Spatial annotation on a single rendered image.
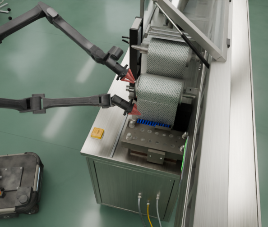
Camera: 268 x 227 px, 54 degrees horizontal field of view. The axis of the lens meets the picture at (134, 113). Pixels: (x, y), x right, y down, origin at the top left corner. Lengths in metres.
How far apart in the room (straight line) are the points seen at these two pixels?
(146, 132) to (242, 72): 0.63
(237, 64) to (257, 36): 3.25
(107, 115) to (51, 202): 1.08
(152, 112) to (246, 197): 0.79
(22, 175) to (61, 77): 1.57
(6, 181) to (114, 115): 1.14
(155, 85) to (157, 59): 0.21
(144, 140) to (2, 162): 1.48
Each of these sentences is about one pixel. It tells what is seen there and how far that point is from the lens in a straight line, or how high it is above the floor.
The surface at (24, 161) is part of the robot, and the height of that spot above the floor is 0.24.
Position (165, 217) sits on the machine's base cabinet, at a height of 0.19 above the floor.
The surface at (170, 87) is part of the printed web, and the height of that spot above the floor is 1.31.
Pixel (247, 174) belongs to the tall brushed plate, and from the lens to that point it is 1.06.
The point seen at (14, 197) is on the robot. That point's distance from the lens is 2.42.
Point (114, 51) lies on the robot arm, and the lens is 1.52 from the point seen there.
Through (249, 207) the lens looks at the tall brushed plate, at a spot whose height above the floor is 1.44.
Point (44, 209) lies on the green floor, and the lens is 2.57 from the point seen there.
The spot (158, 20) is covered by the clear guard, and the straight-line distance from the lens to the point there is 2.40.
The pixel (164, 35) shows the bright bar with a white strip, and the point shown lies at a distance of 1.59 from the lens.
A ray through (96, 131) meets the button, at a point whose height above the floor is 0.92.
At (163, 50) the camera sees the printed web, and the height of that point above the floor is 1.38.
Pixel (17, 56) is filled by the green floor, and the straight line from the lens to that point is 4.15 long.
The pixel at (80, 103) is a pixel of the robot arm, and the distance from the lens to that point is 1.52.
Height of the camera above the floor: 2.30
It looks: 49 degrees down
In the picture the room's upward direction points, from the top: 1 degrees clockwise
